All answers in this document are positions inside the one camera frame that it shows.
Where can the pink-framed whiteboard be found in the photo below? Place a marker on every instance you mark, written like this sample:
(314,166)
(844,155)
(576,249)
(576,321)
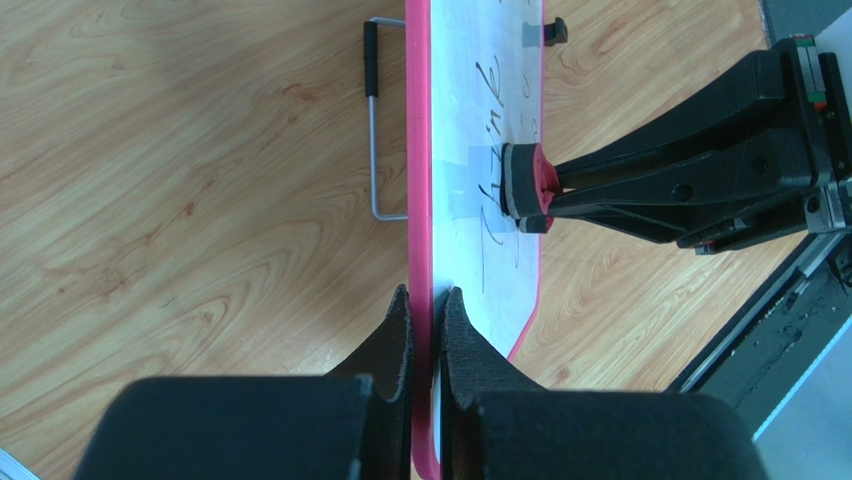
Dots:
(474,82)

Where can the whiteboard wire stand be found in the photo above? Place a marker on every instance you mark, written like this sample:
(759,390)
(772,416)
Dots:
(371,84)

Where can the red heart-shaped eraser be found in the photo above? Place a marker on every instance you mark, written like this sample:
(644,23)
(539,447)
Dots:
(529,184)

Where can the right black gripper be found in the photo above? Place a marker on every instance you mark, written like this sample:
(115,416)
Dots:
(761,152)

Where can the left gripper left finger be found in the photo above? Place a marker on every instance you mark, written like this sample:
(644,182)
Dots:
(386,360)

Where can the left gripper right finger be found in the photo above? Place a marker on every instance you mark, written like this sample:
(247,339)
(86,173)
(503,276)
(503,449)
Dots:
(471,368)

